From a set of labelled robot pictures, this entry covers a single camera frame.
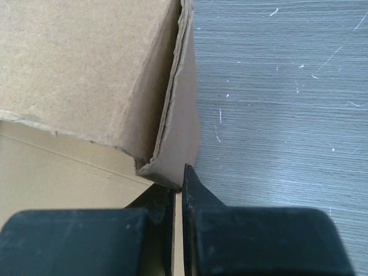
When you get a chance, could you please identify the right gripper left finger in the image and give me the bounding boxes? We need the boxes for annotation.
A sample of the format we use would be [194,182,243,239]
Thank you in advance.
[1,184,175,275]

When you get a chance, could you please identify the cardboard box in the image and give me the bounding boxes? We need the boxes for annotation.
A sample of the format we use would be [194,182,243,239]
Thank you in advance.
[1,1,200,275]

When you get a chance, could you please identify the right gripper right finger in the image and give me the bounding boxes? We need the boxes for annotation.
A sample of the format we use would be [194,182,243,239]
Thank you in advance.
[182,164,355,275]

